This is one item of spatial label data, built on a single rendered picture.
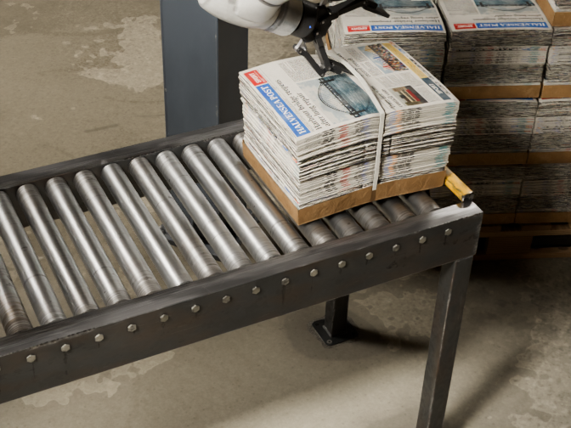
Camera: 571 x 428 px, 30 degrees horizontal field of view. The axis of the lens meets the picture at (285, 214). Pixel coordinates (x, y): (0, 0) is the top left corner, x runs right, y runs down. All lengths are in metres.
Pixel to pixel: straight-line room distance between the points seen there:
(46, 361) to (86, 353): 0.08
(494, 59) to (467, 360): 0.86
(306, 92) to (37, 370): 0.78
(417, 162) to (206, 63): 0.94
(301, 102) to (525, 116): 1.12
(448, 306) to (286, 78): 0.65
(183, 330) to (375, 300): 1.26
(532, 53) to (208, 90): 0.92
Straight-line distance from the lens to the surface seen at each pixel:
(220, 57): 3.04
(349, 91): 2.25
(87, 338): 2.04
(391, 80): 2.31
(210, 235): 2.24
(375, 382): 3.04
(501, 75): 3.09
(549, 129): 3.24
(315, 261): 2.16
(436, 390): 2.68
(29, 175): 2.43
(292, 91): 2.24
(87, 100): 4.22
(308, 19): 2.12
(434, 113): 2.26
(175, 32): 3.07
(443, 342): 2.56
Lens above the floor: 2.19
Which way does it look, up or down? 38 degrees down
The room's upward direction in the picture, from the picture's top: 2 degrees clockwise
